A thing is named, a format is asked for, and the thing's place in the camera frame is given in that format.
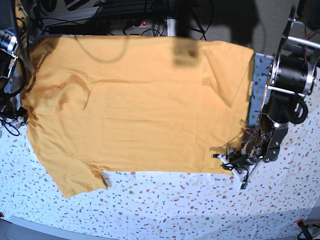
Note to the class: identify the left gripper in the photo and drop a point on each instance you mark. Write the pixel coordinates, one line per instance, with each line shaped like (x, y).
(239, 163)

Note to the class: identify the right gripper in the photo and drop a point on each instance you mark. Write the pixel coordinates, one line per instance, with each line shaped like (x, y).
(16, 118)

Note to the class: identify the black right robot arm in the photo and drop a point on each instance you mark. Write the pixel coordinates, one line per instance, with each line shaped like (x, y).
(14, 63)

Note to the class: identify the red clamp right corner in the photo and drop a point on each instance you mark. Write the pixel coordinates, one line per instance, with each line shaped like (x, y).
(300, 223)

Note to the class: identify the terrazzo patterned table cloth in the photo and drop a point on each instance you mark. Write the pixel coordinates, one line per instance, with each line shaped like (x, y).
(170, 205)

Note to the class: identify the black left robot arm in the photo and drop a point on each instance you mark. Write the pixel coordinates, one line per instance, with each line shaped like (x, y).
(292, 77)

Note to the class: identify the white power strip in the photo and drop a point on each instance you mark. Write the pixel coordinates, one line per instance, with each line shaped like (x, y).
(123, 23)

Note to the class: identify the yellow T-shirt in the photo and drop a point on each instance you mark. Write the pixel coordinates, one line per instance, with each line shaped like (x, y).
(134, 103)

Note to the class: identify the white metal post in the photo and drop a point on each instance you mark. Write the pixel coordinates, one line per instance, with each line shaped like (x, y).
(171, 27)

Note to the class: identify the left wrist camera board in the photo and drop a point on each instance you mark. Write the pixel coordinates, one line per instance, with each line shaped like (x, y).
(244, 185)

